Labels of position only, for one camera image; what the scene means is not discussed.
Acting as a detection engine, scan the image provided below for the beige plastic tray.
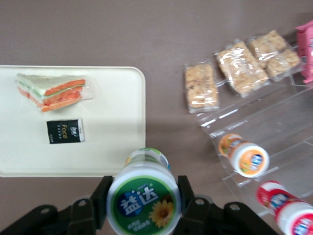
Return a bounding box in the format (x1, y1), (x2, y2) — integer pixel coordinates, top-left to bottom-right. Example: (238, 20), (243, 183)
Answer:
(0, 65), (147, 178)

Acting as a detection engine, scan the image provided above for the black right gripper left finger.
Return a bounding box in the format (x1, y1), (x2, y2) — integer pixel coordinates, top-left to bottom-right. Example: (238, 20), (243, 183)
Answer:
(70, 174), (114, 235)

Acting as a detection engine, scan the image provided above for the wrapped triangle sandwich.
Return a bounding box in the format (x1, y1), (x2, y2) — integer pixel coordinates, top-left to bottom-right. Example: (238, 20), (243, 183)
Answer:
(15, 72), (95, 114)

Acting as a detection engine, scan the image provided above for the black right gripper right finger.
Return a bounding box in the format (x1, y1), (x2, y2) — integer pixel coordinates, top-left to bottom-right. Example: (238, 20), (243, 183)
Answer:
(177, 174), (214, 235)

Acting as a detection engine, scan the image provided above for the clear acrylic gum stand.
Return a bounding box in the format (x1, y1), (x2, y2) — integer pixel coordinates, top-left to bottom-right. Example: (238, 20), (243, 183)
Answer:
(207, 85), (313, 219)

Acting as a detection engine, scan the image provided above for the black tissue pack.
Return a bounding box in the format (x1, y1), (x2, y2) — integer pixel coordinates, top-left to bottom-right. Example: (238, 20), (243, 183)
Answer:
(46, 118), (87, 145)

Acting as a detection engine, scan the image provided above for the red lid gum bottle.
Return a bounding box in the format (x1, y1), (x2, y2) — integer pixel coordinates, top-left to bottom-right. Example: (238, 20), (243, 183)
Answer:
(255, 180), (313, 235)

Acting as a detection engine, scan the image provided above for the wrapped rice cracker bar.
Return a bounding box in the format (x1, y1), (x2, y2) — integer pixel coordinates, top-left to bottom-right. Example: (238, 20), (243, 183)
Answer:
(184, 61), (220, 114)
(246, 29), (302, 82)
(214, 41), (270, 98)

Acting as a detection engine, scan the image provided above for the orange lid gum bottle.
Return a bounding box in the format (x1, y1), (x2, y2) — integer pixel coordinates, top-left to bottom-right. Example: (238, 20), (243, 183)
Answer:
(218, 133), (270, 178)

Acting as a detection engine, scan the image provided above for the pink snack pack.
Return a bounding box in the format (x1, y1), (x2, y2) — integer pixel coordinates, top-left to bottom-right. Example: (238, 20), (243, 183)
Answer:
(295, 20), (313, 85)

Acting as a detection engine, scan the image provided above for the clear acrylic snack stand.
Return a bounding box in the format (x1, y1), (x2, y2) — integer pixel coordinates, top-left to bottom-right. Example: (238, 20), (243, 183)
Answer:
(195, 41), (313, 128)

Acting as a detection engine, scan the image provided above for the green lid gum bottle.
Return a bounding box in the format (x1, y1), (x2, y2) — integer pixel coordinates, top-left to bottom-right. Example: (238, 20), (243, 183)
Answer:
(106, 146), (183, 235)

